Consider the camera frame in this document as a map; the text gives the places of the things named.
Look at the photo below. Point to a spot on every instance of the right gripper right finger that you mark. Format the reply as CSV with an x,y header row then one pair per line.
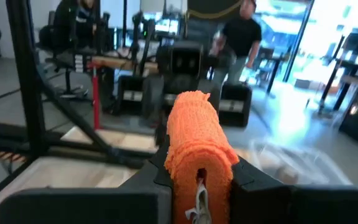
x,y
306,207

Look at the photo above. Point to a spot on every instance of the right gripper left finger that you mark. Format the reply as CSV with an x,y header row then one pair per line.
x,y
89,207

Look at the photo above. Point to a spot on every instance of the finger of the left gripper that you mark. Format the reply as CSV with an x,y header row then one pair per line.
x,y
154,99
213,93

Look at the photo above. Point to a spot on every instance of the orange elastic bandage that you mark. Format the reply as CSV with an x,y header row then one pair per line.
x,y
197,137

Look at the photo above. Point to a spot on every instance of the white bandage clip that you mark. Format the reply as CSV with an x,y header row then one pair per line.
x,y
200,205

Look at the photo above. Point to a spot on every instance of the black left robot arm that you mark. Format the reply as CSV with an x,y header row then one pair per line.
x,y
163,59

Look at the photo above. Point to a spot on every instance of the clear plastic container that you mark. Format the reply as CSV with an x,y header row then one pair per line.
x,y
306,161

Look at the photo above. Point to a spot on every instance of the neighbour wooden workbench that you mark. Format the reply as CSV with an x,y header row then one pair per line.
x,y
120,62

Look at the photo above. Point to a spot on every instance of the red stand leg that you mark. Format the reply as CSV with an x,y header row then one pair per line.
x,y
96,96

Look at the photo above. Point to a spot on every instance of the person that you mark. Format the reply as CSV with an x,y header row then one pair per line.
x,y
241,40
73,21

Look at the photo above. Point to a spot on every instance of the black box white labels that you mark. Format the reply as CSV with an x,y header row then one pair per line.
x,y
79,63

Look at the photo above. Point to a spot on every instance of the black office chair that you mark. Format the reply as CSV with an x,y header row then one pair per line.
x,y
64,59

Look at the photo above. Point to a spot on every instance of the background desk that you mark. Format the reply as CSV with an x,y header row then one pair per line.
x,y
353,77

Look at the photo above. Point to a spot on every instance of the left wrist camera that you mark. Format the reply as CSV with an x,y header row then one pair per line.
x,y
186,59

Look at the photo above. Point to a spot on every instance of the black table frame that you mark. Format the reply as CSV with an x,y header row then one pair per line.
x,y
26,77

